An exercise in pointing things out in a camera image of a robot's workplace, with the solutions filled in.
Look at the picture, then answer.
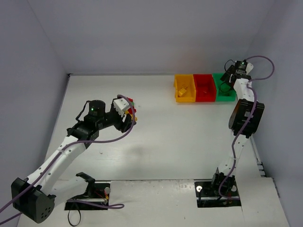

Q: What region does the yellow red green lego stack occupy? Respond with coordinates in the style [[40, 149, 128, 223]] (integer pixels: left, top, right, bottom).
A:
[[125, 108, 137, 121]]

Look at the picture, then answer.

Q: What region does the red green yellow striped stack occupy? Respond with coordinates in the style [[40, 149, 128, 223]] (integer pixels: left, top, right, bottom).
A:
[[127, 97, 134, 106]]

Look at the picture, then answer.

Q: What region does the yellow orange oval lego piece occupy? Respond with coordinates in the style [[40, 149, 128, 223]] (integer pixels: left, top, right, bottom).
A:
[[178, 87, 187, 97]]

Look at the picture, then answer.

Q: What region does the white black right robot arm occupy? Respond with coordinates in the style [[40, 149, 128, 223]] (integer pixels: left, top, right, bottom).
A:
[[211, 60, 265, 198]]

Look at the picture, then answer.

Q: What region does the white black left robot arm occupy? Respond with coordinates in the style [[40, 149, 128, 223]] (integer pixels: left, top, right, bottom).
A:
[[11, 95, 136, 224]]

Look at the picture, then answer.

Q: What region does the green plastic bin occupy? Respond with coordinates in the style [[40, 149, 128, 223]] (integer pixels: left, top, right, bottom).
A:
[[212, 73, 236, 102]]

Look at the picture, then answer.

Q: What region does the red plastic bin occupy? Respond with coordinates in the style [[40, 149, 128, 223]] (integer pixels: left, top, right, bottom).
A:
[[193, 74, 216, 102]]

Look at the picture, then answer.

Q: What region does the yellow plastic bin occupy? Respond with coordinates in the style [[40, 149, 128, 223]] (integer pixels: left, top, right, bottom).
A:
[[174, 74, 196, 103]]

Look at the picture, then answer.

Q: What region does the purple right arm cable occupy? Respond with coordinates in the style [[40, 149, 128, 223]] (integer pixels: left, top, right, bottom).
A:
[[217, 55, 275, 201]]

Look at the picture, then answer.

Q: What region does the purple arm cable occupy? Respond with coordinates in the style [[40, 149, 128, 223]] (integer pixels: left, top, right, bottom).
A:
[[217, 55, 275, 201], [0, 94, 138, 220]]

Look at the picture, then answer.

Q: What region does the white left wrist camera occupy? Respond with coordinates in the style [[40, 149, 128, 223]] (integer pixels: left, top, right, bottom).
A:
[[113, 98, 130, 117]]

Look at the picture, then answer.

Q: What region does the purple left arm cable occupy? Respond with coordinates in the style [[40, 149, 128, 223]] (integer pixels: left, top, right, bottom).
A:
[[0, 94, 138, 220]]

